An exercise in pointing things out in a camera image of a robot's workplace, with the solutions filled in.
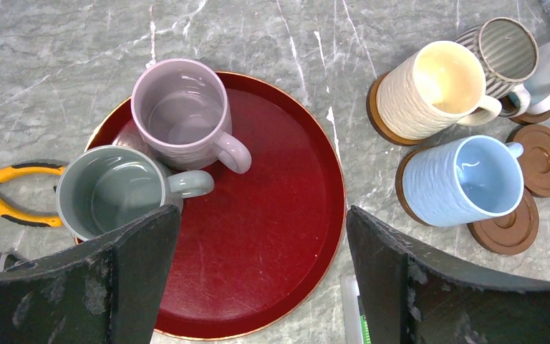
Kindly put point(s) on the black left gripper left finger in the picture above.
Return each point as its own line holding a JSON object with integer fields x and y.
{"x": 104, "y": 290}

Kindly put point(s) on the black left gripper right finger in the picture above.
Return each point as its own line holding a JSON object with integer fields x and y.
{"x": 415, "y": 293}

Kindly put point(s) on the grey-green ceramic mug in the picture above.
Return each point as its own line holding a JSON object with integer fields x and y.
{"x": 111, "y": 185}

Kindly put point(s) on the light blue ceramic mug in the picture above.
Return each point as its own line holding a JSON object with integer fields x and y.
{"x": 467, "y": 180}

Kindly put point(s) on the mauve ceramic mug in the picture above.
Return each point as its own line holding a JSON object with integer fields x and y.
{"x": 182, "y": 111}

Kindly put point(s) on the cream ribbed ceramic mug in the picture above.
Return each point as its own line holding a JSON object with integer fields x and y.
{"x": 441, "y": 85}

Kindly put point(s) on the grey ribbed ceramic cup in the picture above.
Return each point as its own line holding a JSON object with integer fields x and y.
{"x": 509, "y": 55}

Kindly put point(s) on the green label plastic box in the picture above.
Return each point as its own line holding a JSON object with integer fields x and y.
{"x": 355, "y": 323}

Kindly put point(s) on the dark red round tray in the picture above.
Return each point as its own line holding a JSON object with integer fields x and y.
{"x": 257, "y": 246}

